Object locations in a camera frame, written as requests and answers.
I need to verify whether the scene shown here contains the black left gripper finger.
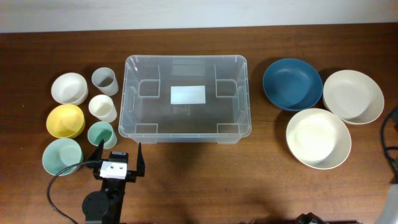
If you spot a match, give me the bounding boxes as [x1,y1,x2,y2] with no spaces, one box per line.
[130,143,146,177]
[86,139,104,169]

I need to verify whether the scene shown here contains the dark blue bowl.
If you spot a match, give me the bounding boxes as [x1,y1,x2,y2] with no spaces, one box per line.
[262,58,323,111]

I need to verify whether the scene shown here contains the cream white bowl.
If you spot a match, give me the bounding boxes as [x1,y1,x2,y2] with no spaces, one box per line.
[285,108,352,170]

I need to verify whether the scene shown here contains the beige bowl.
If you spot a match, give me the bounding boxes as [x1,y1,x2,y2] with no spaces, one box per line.
[323,70,384,125]

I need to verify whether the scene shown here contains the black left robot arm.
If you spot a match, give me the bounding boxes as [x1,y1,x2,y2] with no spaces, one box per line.
[82,139,146,224]

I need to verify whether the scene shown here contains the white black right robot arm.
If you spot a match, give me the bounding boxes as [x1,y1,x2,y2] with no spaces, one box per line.
[294,213,327,224]

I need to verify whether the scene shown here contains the clear plastic storage container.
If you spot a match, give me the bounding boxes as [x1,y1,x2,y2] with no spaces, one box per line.
[118,55,252,144]

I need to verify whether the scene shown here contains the mint green plastic cup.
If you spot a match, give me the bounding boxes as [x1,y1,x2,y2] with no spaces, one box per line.
[88,121,118,149]

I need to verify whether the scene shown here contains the small mint green bowl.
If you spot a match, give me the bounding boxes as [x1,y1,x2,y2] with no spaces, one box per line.
[42,138,83,175]

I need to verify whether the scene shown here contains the small yellow bowl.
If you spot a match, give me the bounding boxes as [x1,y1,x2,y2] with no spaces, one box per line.
[46,104,85,138]

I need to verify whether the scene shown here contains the cream plastic cup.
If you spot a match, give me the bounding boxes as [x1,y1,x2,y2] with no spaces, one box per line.
[88,95,118,123]

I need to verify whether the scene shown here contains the small white bowl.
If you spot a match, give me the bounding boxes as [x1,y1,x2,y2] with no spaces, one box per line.
[51,72,88,105]

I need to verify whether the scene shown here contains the grey plastic cup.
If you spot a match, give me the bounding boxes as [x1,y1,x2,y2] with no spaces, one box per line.
[91,67,119,96]

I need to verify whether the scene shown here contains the black left camera cable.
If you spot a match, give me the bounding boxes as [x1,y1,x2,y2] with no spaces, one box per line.
[46,160,102,224]

